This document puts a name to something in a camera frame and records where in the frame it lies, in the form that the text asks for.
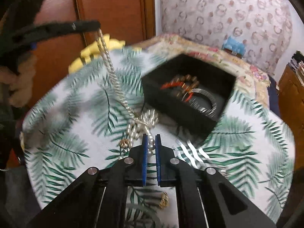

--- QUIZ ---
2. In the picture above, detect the light blue box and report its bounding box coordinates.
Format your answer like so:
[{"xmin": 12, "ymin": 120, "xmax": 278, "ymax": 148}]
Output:
[{"xmin": 222, "ymin": 36, "xmax": 246, "ymax": 57}]

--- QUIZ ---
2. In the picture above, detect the brown louvered wardrobe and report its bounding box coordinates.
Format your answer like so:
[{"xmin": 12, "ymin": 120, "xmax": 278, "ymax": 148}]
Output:
[{"xmin": 31, "ymin": 0, "xmax": 156, "ymax": 100}]

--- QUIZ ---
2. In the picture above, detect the brown wooden bead bracelet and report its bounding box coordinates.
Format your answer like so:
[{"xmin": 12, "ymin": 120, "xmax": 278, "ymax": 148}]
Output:
[{"xmin": 174, "ymin": 75, "xmax": 200, "ymax": 98}]

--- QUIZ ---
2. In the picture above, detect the yellow plush toy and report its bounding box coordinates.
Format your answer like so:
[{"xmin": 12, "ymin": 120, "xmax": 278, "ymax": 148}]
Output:
[{"xmin": 68, "ymin": 34, "xmax": 126, "ymax": 74}]

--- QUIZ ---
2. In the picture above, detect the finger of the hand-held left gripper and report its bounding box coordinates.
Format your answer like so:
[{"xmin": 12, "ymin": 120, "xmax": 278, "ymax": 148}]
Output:
[
  {"xmin": 11, "ymin": 26, "xmax": 101, "ymax": 51},
  {"xmin": 36, "ymin": 20, "xmax": 101, "ymax": 30}
]

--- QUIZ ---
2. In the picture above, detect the ring print curtain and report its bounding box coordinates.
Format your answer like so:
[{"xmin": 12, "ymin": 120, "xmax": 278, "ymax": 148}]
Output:
[{"xmin": 158, "ymin": 0, "xmax": 294, "ymax": 76}]

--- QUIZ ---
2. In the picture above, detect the dark blue bed sheet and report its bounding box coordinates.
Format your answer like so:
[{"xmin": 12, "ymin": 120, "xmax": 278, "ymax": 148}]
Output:
[{"xmin": 268, "ymin": 75, "xmax": 283, "ymax": 117}]

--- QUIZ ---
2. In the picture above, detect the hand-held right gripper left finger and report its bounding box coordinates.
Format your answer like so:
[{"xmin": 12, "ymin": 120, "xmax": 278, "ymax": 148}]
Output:
[{"xmin": 26, "ymin": 134, "xmax": 149, "ymax": 228}]

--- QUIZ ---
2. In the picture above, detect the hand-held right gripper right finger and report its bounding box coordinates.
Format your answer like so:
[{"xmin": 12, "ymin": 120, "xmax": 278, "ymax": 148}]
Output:
[{"xmin": 155, "ymin": 134, "xmax": 277, "ymax": 228}]

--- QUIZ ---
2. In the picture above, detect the silver chain necklace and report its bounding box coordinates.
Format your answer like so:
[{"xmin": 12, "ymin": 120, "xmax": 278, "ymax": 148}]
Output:
[{"xmin": 96, "ymin": 28, "xmax": 143, "ymax": 126}]

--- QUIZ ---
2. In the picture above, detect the floral bed blanket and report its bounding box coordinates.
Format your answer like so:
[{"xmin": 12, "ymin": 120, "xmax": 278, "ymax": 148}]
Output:
[{"xmin": 133, "ymin": 34, "xmax": 271, "ymax": 110}]

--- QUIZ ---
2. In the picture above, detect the red cord bracelet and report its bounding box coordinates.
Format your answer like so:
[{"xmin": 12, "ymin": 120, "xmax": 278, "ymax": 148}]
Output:
[{"xmin": 161, "ymin": 81, "xmax": 197, "ymax": 102}]

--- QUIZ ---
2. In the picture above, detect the black square box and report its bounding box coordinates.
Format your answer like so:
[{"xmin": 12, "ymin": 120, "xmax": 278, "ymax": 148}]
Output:
[{"xmin": 141, "ymin": 53, "xmax": 237, "ymax": 140}]

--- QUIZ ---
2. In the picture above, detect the white pearl necklace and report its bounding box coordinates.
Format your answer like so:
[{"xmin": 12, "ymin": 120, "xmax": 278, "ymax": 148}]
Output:
[{"xmin": 127, "ymin": 108, "xmax": 159, "ymax": 158}]

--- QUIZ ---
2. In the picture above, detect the wooden cabinet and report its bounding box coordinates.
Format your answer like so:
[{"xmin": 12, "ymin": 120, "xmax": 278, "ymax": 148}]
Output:
[{"xmin": 278, "ymin": 65, "xmax": 304, "ymax": 136}]

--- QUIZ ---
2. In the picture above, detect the person's left hand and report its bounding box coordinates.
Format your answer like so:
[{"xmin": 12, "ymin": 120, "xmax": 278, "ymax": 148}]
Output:
[{"xmin": 0, "ymin": 53, "xmax": 38, "ymax": 108}]

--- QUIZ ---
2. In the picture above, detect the stack of dark clothes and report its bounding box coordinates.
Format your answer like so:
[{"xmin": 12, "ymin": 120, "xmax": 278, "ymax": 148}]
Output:
[{"xmin": 289, "ymin": 51, "xmax": 304, "ymax": 85}]

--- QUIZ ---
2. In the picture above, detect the wide silver bangle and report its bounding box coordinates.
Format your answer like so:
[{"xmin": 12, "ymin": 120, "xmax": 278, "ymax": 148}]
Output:
[{"xmin": 183, "ymin": 88, "xmax": 220, "ymax": 119}]

